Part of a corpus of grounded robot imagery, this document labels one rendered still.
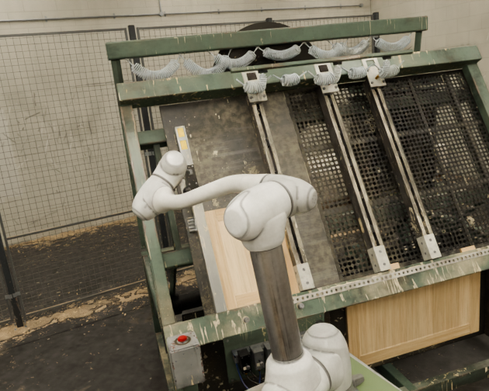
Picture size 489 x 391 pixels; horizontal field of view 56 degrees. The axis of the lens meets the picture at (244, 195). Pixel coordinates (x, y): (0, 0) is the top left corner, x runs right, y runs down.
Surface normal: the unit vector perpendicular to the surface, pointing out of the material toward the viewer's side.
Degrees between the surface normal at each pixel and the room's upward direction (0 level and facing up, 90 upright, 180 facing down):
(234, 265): 59
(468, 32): 90
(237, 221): 87
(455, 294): 90
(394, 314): 90
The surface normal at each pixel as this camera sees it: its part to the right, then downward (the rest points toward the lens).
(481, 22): -0.88, 0.21
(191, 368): 0.29, 0.22
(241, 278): 0.20, -0.31
